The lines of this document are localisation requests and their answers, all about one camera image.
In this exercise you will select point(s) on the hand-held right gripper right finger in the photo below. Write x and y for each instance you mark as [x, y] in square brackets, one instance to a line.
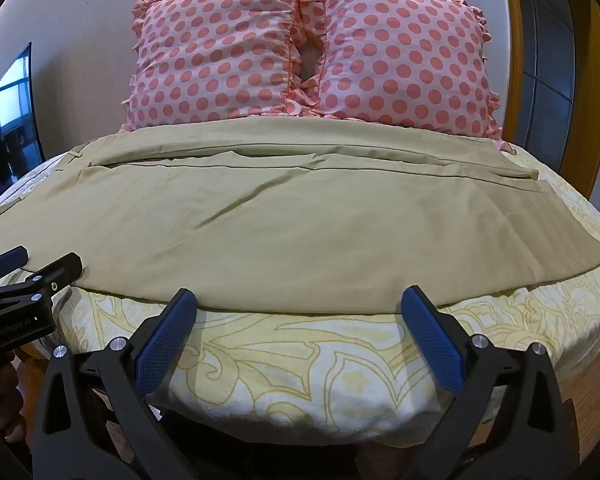
[432, 342]

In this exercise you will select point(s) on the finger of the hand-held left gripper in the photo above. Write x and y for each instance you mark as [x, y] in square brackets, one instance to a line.
[7, 261]
[60, 271]

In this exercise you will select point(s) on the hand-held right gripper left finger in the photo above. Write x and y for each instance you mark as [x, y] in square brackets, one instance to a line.
[162, 342]

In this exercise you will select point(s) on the khaki pants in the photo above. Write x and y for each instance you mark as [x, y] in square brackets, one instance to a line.
[290, 230]

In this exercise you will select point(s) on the bed with yellow patterned sheet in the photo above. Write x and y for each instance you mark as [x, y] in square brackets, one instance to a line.
[305, 375]

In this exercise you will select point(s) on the black flat screen television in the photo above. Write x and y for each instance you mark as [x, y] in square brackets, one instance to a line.
[10, 125]

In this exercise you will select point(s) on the pink polka dot pillow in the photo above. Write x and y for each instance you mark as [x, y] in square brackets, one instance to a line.
[215, 50]
[405, 55]

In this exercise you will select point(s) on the wooden framed glass door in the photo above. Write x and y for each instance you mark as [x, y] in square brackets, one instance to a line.
[555, 50]

